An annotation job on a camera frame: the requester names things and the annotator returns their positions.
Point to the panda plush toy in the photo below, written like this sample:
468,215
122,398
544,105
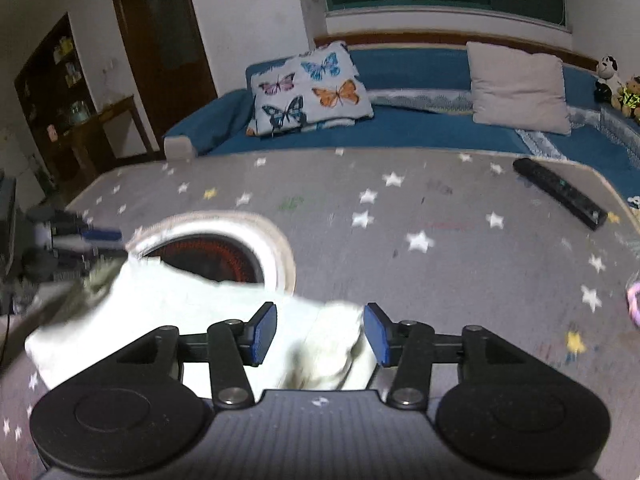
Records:
608,80

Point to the round table heater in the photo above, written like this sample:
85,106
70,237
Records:
221,246

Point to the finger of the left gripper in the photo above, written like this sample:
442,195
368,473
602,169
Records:
85,258
90,234

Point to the grey star tablecloth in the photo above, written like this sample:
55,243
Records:
427,234

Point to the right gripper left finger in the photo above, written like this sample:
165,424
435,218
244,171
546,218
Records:
233,345

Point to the dark wooden door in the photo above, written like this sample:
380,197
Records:
167,58

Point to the wooden side table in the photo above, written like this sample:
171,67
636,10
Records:
88,142

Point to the beige cushion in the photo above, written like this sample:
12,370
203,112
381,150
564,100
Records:
515,89

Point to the orange yellow plush toy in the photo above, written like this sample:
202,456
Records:
627,99

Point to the butterfly print pillow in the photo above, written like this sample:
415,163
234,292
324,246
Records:
316,90

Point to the blue sofa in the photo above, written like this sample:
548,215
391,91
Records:
421,98

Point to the dark bookshelf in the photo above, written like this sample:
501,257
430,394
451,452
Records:
54,96

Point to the black remote control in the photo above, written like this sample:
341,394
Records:
577,203

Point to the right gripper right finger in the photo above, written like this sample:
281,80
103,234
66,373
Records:
409,347

